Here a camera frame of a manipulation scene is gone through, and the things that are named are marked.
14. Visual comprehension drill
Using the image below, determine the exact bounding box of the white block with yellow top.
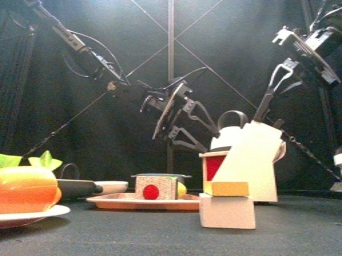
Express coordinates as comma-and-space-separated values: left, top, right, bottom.
198, 181, 258, 230

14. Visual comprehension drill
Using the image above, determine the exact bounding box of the black-handled toy knife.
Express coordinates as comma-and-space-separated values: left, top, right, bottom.
271, 118, 287, 130

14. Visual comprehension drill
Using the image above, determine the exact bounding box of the green toy leaf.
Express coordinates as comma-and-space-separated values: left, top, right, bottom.
28, 150, 64, 173

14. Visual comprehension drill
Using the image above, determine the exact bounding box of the white toy knife block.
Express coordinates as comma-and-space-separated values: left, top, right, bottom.
212, 120, 285, 203

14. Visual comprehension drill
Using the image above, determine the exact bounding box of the black vertical frame post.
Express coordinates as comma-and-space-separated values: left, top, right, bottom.
167, 0, 176, 174

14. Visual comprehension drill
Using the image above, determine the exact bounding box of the black backdrop cloth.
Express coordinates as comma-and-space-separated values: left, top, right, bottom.
0, 0, 342, 198

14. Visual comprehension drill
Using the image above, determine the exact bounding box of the toy sushi roll piece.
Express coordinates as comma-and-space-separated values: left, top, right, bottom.
134, 175, 179, 201

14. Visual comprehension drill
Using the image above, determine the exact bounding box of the orange toy fruit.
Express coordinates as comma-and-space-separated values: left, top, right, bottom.
0, 165, 63, 214

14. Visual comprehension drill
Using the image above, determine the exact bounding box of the white kettle grey handle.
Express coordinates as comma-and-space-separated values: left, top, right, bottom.
208, 109, 250, 153

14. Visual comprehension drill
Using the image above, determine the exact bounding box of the white round plate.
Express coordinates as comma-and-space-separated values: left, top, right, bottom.
0, 204, 72, 230

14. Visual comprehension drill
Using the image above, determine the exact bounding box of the pink rectangular tray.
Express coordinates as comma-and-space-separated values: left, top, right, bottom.
85, 192, 202, 212

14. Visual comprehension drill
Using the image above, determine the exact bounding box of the white round bowl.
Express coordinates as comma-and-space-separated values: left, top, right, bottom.
93, 180, 130, 196

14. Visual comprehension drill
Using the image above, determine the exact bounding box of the thin diagonal frame cord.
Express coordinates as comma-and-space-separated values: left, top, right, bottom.
130, 0, 342, 183
20, 0, 224, 158

